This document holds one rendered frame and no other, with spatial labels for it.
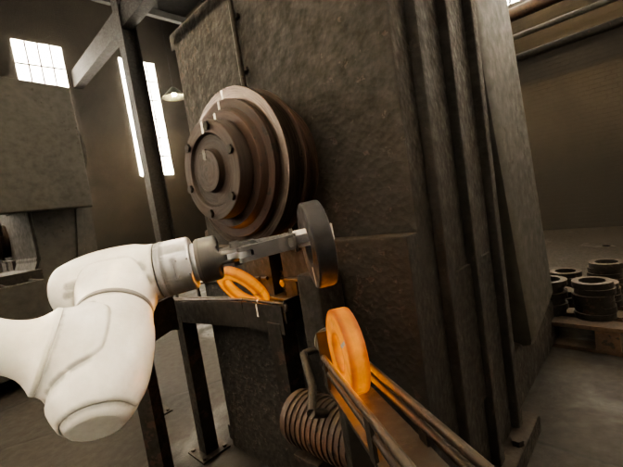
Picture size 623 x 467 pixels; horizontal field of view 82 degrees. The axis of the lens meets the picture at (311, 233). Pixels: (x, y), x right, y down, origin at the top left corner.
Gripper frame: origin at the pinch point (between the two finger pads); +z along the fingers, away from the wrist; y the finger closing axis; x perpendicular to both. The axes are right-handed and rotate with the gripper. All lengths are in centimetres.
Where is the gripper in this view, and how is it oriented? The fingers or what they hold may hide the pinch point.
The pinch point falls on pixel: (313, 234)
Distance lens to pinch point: 63.9
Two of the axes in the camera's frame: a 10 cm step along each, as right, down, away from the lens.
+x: -2.1, -9.8, -0.8
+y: 2.1, 0.4, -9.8
